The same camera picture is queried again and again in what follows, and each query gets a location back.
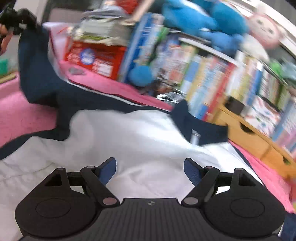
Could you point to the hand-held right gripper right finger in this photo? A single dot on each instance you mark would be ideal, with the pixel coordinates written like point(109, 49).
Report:
point(191, 170)

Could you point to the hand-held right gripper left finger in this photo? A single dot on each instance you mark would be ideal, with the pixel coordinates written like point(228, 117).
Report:
point(108, 168)

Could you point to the navy and white jacket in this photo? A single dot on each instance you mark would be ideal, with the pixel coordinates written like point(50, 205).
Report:
point(138, 139)

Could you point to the person's left hand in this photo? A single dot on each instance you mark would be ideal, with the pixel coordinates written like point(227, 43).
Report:
point(3, 42)

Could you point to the white plastic bag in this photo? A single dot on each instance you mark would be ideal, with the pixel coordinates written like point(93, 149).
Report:
point(55, 44)

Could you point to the green box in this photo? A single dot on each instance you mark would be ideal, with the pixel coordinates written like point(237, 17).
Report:
point(4, 67)

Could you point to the wooden board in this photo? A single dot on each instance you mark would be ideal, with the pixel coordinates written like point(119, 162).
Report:
point(8, 77)

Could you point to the wooden drawer organizer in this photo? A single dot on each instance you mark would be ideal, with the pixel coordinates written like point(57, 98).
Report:
point(252, 139)

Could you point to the small grey object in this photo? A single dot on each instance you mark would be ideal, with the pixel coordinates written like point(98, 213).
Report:
point(76, 71)

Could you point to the shiny metal object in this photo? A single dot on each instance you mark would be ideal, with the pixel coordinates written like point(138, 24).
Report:
point(171, 96)

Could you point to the stack of papers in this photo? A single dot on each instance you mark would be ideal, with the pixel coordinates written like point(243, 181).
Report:
point(101, 27)

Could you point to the row of colourful books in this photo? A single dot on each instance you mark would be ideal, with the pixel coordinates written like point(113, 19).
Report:
point(208, 76)

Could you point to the pink blanket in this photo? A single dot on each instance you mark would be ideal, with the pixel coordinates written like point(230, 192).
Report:
point(23, 115)

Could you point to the blue plush ball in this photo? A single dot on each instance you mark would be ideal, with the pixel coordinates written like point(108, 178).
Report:
point(140, 75)

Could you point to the tall blue picture book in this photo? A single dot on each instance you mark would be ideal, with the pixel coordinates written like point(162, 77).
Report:
point(143, 39)

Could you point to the green toy ball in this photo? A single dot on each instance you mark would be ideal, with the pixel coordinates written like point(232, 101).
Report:
point(275, 66)

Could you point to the blue plush toy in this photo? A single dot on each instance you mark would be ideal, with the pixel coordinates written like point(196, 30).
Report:
point(208, 20)

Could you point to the pink plush doll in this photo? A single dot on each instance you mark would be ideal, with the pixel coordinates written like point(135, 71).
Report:
point(263, 30)

